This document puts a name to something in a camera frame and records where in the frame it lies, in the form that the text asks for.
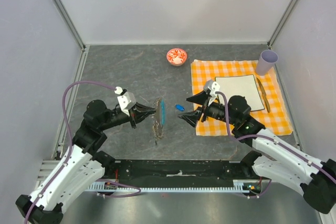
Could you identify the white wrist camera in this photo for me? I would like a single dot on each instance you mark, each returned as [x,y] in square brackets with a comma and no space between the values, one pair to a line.
[125,99]
[211,87]

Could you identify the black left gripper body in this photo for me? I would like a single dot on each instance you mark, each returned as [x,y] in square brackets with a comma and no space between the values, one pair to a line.
[122,117]

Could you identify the white cable duct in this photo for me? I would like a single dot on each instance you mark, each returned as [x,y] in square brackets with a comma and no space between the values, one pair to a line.
[237,187]

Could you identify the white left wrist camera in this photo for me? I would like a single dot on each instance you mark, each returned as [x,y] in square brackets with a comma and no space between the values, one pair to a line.
[125,99]

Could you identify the orange checkered cloth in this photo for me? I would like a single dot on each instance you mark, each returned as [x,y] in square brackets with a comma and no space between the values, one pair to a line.
[277,119]

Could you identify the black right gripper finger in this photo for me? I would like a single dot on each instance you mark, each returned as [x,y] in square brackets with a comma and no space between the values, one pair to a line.
[200,98]
[191,118]

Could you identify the lilac plastic cup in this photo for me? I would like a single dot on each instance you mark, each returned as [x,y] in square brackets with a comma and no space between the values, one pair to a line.
[266,61]

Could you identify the gold knife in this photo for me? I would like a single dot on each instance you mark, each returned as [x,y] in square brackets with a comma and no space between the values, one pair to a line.
[264,95]

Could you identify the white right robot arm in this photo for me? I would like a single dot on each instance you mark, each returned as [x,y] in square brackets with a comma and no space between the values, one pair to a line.
[273,158]

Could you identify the large keyring with keys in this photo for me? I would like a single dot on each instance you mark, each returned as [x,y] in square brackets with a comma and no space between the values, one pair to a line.
[159,119]

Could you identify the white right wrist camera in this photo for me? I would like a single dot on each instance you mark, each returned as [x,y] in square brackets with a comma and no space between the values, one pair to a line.
[211,87]

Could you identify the blue key tag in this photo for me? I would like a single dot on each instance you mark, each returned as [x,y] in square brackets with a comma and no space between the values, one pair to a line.
[179,107]

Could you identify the white square plate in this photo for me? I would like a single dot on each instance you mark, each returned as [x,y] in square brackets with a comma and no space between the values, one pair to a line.
[244,86]

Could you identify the red patterned bowl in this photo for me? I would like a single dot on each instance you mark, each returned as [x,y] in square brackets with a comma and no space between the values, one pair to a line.
[176,56]

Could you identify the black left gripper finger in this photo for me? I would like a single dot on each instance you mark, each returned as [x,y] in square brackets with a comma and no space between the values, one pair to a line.
[140,116]
[141,107]

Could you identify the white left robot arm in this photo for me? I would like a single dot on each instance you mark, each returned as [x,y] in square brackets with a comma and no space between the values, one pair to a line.
[82,164]

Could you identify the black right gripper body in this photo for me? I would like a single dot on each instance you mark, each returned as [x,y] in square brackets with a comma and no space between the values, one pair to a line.
[216,110]

